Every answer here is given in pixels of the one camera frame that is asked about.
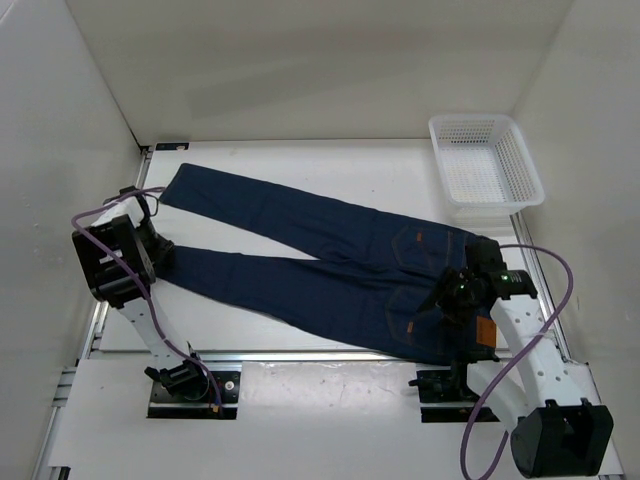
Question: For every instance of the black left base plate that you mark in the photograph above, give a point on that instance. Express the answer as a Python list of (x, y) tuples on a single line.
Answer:
[(184, 393)]

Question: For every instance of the white perforated plastic basket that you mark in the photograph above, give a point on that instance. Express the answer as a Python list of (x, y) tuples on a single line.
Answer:
[(485, 167)]

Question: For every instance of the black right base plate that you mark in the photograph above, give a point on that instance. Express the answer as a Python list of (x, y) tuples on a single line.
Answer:
[(443, 396)]

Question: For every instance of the dark blue denim trousers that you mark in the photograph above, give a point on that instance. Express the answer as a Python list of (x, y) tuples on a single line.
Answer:
[(361, 278)]

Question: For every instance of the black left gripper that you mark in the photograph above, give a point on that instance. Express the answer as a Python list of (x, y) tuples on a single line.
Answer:
[(165, 251)]

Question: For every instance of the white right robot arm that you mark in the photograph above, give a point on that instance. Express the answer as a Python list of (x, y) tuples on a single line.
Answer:
[(551, 427)]

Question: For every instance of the aluminium front rail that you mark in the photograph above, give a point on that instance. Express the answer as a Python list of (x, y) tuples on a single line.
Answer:
[(211, 357)]

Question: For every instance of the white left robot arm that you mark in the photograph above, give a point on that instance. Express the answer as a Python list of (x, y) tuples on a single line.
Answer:
[(121, 255)]

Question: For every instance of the aluminium rail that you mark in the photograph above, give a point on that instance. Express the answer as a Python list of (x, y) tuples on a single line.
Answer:
[(211, 357), (533, 260), (100, 310)]

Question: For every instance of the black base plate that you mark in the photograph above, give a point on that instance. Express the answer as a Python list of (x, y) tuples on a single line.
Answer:
[(443, 396), (184, 393)]

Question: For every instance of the dark label sticker on table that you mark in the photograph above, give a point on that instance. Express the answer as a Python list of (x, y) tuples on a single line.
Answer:
[(172, 146)]

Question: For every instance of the aluminium right side rail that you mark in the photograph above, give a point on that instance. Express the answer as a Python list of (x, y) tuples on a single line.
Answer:
[(533, 260)]

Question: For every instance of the aluminium left side rail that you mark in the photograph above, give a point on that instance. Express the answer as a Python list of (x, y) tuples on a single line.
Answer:
[(100, 310)]

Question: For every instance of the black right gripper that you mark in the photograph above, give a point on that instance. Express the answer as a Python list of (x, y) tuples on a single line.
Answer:
[(462, 317)]

